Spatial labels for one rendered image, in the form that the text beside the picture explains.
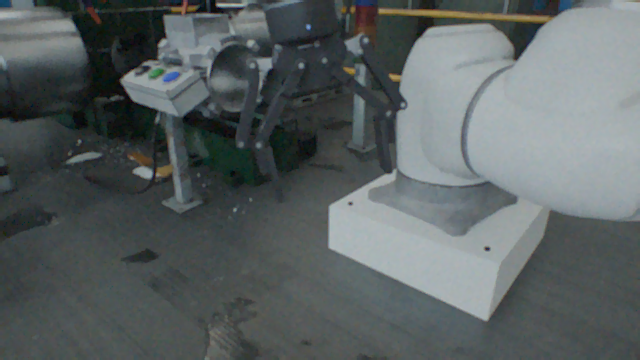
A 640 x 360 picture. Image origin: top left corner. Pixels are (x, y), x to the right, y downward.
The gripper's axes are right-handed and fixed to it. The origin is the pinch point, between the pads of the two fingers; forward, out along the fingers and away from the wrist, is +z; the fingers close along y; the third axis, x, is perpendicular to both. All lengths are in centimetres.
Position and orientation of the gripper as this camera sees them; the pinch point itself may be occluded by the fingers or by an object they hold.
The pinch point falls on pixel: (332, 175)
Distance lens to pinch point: 52.0
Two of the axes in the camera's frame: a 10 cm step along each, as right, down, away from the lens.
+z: 1.9, 9.0, 3.9
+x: 1.8, 3.6, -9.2
